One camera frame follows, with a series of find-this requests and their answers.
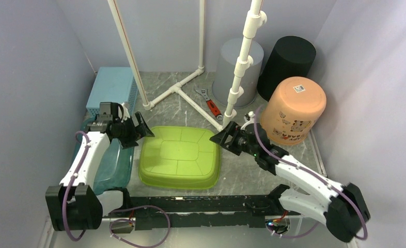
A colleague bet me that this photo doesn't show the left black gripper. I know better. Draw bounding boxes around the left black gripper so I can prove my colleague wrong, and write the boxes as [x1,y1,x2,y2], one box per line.
[114,112,154,149]

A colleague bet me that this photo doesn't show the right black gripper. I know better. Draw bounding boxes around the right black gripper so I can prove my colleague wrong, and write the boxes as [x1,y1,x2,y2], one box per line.
[210,120,258,157]

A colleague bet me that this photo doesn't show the green plastic tray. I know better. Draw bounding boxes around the green plastic tray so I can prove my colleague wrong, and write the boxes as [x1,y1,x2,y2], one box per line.
[138,126,221,190]

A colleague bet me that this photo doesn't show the blue plastic basket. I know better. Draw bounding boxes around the blue plastic basket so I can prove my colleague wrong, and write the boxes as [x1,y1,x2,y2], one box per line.
[86,67,138,117]

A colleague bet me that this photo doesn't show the orange plastic bucket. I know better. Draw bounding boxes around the orange plastic bucket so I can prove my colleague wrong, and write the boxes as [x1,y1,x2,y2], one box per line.
[260,76,326,145]

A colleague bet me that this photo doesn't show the grey plastic bucket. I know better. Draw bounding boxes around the grey plastic bucket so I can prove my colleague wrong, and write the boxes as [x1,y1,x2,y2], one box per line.
[211,38,264,109]

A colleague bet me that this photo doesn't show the black plastic bucket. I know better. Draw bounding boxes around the black plastic bucket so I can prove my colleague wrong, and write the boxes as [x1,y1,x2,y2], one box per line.
[257,36,317,101]

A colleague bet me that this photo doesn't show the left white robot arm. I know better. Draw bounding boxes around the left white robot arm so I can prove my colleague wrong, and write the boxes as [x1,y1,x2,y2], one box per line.
[45,102,154,232]

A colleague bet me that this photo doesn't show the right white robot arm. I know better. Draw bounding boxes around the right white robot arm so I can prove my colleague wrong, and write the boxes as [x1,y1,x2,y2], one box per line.
[210,121,370,243]

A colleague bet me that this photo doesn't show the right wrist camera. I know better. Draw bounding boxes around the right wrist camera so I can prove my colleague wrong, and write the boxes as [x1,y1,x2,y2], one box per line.
[241,111,256,130]

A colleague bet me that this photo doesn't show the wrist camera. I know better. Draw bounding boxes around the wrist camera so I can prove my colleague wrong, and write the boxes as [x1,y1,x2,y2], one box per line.
[118,102,131,122]
[241,111,256,130]

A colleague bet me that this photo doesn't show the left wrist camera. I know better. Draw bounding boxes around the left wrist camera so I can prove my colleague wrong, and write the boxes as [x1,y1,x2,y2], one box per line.
[118,102,131,122]

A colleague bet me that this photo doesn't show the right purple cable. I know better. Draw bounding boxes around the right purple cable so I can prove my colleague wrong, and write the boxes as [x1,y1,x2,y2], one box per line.
[253,106,369,241]

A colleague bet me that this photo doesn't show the red handled adjustable wrench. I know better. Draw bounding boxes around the red handled adjustable wrench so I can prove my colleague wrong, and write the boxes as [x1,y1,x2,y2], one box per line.
[194,86,223,120]

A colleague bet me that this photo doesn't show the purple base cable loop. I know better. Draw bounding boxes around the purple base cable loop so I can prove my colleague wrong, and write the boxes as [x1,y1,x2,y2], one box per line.
[108,204,171,248]

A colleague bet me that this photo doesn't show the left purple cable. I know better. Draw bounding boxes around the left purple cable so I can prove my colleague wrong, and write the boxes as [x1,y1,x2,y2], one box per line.
[61,130,91,242]

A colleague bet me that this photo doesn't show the white PVC pipe frame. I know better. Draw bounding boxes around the white PVC pipe frame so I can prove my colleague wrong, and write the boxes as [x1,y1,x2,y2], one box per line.
[107,0,268,132]

